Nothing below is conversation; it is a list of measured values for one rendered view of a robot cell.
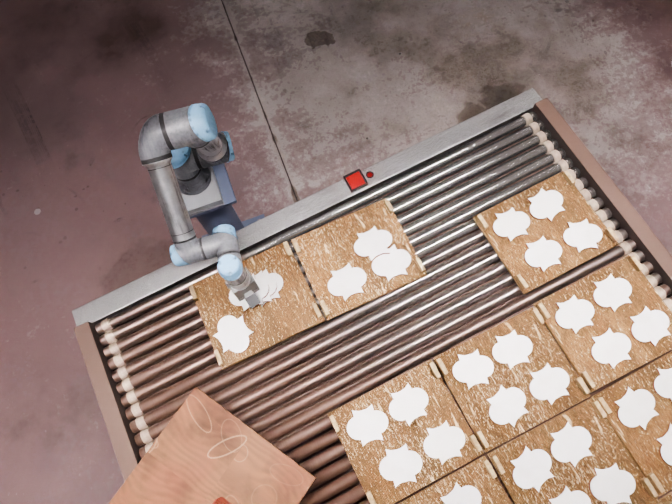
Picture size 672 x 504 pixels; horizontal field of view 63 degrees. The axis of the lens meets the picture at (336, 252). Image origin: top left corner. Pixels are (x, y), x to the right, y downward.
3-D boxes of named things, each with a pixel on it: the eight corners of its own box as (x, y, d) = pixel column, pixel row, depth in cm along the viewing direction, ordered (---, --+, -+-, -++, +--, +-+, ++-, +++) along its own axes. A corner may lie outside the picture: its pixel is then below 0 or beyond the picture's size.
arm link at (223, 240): (198, 228, 182) (204, 259, 178) (231, 220, 182) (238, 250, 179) (205, 237, 189) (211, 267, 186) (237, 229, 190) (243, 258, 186)
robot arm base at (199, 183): (169, 174, 230) (160, 162, 221) (201, 157, 232) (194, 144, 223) (184, 201, 225) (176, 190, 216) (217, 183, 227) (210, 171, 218)
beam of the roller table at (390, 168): (78, 314, 218) (71, 310, 212) (529, 95, 239) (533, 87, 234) (85, 333, 215) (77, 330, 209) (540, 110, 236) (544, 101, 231)
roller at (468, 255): (132, 421, 200) (127, 421, 196) (586, 189, 221) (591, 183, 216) (137, 434, 199) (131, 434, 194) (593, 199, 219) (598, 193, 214)
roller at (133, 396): (123, 396, 204) (118, 395, 199) (571, 170, 224) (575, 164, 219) (128, 408, 202) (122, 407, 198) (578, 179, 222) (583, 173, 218)
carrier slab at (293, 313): (189, 287, 212) (188, 285, 211) (287, 242, 216) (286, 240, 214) (222, 370, 200) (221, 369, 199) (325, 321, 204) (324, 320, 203)
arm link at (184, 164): (168, 158, 221) (156, 139, 209) (201, 149, 222) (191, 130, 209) (173, 183, 217) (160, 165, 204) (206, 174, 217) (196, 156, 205)
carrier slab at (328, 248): (291, 241, 216) (290, 239, 214) (386, 199, 220) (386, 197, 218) (327, 321, 204) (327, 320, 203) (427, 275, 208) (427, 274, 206)
